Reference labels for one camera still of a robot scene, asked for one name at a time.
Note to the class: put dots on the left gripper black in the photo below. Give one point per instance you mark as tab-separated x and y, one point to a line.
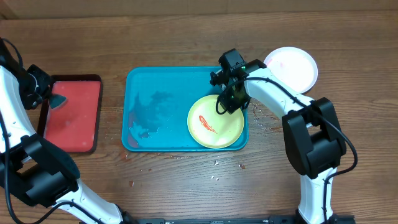
46	78

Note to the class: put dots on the teal plastic serving tray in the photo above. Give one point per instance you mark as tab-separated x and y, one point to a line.
156	105

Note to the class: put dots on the dark tray with red liquid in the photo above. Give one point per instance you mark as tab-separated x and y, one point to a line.
73	126

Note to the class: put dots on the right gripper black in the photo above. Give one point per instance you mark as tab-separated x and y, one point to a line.
226	101

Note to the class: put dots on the dark green sponge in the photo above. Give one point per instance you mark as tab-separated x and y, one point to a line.
56	100

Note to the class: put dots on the yellow-green plate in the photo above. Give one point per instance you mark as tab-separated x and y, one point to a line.
217	131

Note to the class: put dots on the white plate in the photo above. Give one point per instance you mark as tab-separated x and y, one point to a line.
293	66

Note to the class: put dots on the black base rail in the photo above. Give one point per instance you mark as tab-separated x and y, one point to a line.
275	219

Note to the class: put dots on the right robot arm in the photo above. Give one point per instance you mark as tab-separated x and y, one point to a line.
313	140

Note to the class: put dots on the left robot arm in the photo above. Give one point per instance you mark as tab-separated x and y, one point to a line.
32	168

